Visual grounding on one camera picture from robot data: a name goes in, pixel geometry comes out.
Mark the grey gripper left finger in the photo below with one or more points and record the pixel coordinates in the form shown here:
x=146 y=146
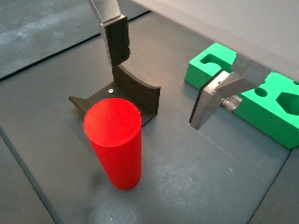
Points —
x=114 y=29

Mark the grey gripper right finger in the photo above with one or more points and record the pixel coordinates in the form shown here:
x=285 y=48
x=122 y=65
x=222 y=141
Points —
x=220 y=92

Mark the red cylinder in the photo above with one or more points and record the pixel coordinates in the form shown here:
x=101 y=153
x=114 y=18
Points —
x=113 y=127

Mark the green shape sorting board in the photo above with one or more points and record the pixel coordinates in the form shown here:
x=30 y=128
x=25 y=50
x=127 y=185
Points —
x=269 y=107

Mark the black curved holder stand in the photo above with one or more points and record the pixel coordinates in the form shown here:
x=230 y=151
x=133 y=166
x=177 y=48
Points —
x=126 y=87

